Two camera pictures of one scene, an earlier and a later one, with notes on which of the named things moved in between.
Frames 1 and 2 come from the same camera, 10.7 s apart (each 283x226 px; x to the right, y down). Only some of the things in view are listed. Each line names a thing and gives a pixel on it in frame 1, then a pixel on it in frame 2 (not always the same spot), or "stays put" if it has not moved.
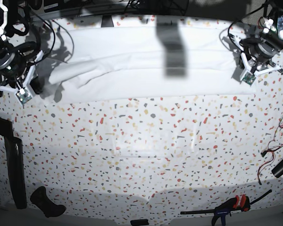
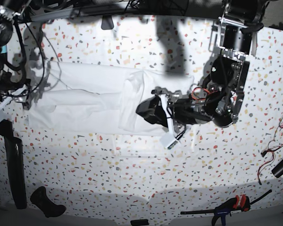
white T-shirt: x=105 y=61 → x=86 y=97
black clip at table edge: x=107 y=21 stays put
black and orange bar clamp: x=234 y=204 stays put
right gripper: x=237 y=76 → x=180 y=108
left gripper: x=26 y=84 → x=22 y=94
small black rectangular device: x=139 y=222 stays put
